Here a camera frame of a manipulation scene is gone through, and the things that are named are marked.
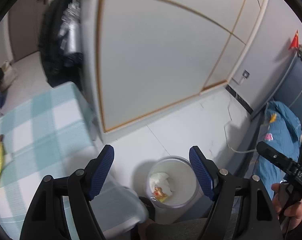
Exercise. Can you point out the person's right forearm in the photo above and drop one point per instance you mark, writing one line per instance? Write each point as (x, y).
(297, 235)

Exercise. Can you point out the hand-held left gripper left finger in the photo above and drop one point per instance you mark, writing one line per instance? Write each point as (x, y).
(102, 170)

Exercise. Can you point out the white sliding door wardrobe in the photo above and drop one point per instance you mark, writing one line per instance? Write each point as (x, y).
(161, 62)

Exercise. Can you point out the hanging black coat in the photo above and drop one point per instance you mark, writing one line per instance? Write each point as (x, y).
(51, 60)

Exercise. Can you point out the wall socket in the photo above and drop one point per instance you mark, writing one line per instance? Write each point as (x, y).
(246, 74)

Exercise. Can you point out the small red flag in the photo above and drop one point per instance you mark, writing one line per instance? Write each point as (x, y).
(294, 41)

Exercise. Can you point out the blue floral blanket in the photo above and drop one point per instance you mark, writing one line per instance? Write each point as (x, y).
(280, 130)

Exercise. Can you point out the grey room door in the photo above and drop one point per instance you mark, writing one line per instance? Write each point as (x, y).
(26, 25)

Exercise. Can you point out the hanging silver grey garment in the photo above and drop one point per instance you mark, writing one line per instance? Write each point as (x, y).
(72, 37)

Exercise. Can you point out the blue padded headboard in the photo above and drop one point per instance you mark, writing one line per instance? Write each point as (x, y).
(293, 85)

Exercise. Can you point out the white tissue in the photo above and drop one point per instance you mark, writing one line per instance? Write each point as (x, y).
(162, 180)

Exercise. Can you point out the teal checkered tablecloth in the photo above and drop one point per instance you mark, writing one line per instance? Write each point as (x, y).
(51, 130)

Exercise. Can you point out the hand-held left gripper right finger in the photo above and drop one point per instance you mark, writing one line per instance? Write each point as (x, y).
(200, 172)

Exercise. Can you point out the white charger plug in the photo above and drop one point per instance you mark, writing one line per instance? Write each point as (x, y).
(237, 80)

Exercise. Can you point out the beige tote bag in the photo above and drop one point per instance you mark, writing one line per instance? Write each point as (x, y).
(9, 75)

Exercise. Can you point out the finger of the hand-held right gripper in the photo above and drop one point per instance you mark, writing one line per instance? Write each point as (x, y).
(275, 156)

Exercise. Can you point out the white plastic trash bin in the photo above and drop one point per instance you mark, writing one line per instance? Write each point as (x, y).
(183, 195)

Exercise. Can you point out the person's right hand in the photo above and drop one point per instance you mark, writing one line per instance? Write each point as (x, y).
(295, 212)

